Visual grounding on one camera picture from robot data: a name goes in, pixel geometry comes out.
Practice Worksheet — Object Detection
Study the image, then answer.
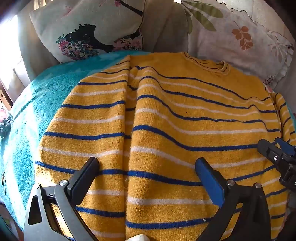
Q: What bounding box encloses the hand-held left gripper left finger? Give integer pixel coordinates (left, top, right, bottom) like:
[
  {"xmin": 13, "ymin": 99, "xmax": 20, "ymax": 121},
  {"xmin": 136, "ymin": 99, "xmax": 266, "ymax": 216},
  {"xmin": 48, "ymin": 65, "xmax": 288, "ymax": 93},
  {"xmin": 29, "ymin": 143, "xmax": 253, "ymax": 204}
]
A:
[{"xmin": 24, "ymin": 157, "xmax": 100, "ymax": 241}]

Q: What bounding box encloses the yellow striped knit sweater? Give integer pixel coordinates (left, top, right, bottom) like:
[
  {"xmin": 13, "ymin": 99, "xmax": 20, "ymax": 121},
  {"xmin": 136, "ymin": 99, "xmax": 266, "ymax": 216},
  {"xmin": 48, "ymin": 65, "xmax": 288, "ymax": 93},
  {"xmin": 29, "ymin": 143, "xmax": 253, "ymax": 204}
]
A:
[{"xmin": 35, "ymin": 51, "xmax": 296, "ymax": 241}]

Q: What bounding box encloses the dark grey fuzzy object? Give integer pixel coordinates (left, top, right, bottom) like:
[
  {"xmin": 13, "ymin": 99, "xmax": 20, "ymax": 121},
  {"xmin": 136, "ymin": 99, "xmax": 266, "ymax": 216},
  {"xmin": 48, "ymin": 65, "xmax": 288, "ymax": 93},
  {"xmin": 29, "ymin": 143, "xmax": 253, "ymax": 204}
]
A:
[{"xmin": 0, "ymin": 116, "xmax": 12, "ymax": 138}]

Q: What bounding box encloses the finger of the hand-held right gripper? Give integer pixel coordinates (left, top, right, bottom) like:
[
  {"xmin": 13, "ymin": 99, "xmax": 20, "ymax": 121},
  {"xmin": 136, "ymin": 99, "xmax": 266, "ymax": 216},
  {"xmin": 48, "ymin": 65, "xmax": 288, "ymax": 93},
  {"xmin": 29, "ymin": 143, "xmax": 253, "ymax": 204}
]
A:
[
  {"xmin": 274, "ymin": 137, "xmax": 296, "ymax": 159},
  {"xmin": 257, "ymin": 138, "xmax": 296, "ymax": 193}
]

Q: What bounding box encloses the leaf print pillow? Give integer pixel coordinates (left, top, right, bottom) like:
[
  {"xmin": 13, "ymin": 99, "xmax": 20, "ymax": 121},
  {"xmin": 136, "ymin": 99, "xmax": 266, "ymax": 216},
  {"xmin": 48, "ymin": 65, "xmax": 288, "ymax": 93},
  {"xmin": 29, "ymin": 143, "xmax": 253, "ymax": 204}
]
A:
[{"xmin": 180, "ymin": 0, "xmax": 294, "ymax": 90}]

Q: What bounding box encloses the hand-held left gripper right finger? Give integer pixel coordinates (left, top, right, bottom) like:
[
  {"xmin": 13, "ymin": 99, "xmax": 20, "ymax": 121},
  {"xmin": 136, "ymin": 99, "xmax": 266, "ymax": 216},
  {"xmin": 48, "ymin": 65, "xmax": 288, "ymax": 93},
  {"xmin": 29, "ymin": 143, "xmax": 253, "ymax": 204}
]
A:
[{"xmin": 195, "ymin": 157, "xmax": 278, "ymax": 241}]

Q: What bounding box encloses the bird print cushion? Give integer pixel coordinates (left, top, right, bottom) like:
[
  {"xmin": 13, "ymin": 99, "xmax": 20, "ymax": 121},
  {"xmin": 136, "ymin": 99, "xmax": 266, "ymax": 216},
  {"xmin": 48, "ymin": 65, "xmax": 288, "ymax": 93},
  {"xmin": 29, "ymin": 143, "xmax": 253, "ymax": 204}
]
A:
[{"xmin": 30, "ymin": 0, "xmax": 146, "ymax": 64}]

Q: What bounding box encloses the teal printed fleece blanket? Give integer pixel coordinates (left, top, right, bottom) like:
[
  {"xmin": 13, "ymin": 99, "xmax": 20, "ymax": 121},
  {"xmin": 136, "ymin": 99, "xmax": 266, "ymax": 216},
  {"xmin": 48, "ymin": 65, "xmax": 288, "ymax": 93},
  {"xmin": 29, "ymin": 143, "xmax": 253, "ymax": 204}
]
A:
[{"xmin": 0, "ymin": 50, "xmax": 296, "ymax": 239}]

